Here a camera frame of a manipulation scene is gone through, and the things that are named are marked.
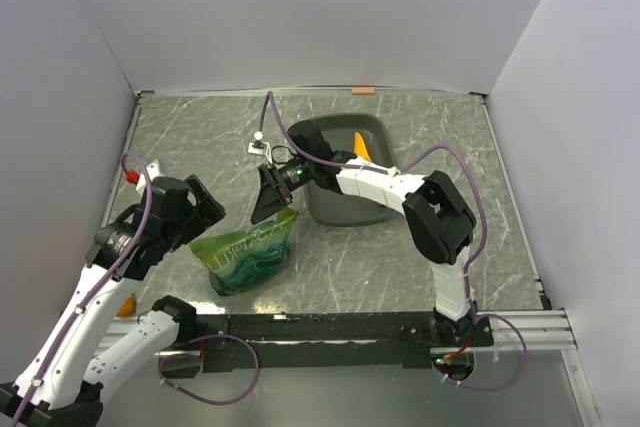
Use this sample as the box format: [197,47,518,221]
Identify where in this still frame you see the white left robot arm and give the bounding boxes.
[1,175,225,426]

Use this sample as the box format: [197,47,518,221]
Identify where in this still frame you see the aluminium frame rail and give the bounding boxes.
[490,310,577,351]

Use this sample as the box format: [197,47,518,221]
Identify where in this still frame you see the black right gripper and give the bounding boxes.
[251,157,314,226]

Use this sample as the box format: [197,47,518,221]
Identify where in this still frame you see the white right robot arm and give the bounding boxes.
[251,130,477,346]

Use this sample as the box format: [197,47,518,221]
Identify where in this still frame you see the orange tape piece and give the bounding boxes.
[351,87,376,95]

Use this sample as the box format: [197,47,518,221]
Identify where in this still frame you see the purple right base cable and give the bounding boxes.
[432,314,527,391]

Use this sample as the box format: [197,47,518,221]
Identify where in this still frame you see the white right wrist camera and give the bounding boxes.
[247,131,270,157]

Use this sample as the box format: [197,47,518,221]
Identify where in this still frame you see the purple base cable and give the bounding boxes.
[432,314,527,391]
[157,334,260,405]

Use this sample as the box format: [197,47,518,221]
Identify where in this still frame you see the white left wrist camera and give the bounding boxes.
[124,160,164,196]

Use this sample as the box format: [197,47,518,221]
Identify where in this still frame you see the orange toy carrot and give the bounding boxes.
[116,295,137,318]

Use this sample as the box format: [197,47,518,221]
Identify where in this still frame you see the green litter bag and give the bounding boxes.
[189,208,299,296]

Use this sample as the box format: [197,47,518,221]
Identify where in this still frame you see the yellow plastic scoop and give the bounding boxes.
[353,132,372,162]

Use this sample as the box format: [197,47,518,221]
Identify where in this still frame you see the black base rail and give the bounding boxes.
[165,311,494,373]

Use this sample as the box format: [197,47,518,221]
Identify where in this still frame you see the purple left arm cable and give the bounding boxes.
[9,150,154,423]

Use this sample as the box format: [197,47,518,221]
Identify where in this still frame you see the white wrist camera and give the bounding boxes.
[124,160,164,196]
[247,131,270,157]

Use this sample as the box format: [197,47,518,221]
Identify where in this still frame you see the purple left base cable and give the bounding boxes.
[157,334,260,405]

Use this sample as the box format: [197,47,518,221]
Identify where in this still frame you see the grey litter tray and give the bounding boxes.
[287,113,397,227]

